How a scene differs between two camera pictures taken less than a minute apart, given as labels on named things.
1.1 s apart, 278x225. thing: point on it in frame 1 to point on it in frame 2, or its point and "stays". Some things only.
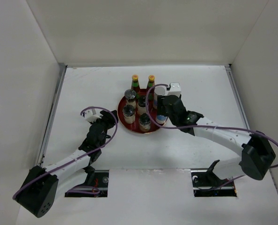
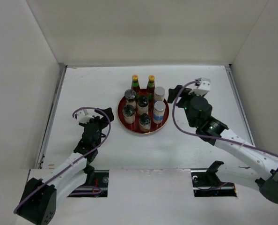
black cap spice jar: (145, 122) stays
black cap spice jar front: (142, 108) stays
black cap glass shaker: (128, 113) stays
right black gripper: (160, 104) to (187, 93)
